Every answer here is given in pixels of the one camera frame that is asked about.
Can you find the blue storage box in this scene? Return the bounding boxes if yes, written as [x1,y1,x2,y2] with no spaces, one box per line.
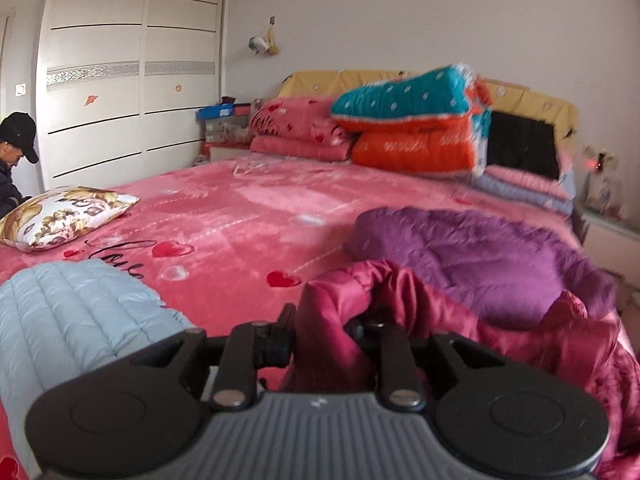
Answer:
[196,103,234,122]

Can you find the pink bed blanket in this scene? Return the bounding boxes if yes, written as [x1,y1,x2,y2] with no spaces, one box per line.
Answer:
[1,155,577,335]

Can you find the person in dark jacket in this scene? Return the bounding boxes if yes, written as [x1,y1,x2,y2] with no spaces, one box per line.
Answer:
[0,112,39,217]

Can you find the light blue down jacket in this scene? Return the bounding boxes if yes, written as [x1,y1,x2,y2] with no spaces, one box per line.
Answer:
[1,260,192,478]

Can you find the framed photo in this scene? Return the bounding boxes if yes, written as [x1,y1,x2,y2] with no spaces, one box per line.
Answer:
[586,174,624,218]

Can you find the purple down jacket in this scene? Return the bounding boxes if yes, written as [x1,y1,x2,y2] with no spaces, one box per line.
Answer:
[345,207,616,330]

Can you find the white door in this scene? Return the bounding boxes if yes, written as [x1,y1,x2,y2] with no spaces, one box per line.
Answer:
[0,9,15,117]

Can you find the wall socket with charger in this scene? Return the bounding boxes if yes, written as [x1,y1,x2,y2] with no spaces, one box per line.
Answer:
[582,145,618,174]

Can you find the white nightstand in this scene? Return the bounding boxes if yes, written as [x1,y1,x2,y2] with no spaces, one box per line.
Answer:
[582,210,640,287]

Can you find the magenta down jacket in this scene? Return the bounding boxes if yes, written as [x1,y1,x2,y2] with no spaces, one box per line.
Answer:
[280,261,639,479]

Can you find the black folded garment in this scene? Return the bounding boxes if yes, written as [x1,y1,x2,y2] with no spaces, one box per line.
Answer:
[487,112,560,180]

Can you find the pink heart folded blanket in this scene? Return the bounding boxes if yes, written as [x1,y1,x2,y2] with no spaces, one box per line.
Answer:
[250,96,354,162]

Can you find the pink lavender folded blankets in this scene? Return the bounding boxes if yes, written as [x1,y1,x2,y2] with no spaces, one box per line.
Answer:
[470,166,576,217]

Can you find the clear plastic storage box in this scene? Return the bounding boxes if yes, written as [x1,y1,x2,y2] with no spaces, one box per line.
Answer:
[204,116,252,144]

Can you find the white sliding wardrobe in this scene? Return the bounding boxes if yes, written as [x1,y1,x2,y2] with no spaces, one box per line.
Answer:
[36,0,224,188]

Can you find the floral gold pillow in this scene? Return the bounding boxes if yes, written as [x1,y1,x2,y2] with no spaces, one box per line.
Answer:
[1,186,140,252]

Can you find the teal orange folded quilt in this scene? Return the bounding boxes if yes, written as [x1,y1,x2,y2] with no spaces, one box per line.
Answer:
[331,64,492,177]

